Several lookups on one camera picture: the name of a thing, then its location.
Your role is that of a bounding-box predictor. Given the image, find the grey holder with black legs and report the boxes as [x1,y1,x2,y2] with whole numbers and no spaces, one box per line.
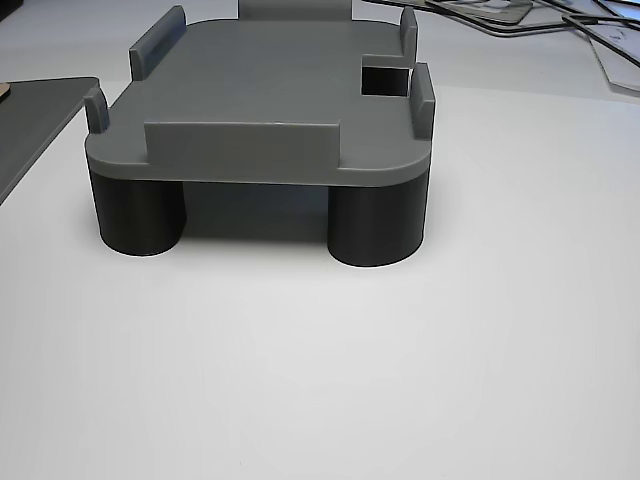
[83,0,437,269]

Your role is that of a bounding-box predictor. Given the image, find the grey sheet with black edge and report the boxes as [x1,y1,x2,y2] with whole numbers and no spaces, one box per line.
[561,12,640,94]

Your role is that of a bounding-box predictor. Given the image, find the black-edged rectangular frame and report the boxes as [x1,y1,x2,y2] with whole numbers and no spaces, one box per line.
[425,0,537,27]

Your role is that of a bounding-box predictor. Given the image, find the black cables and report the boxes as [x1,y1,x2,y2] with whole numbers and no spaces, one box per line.
[477,0,640,40]

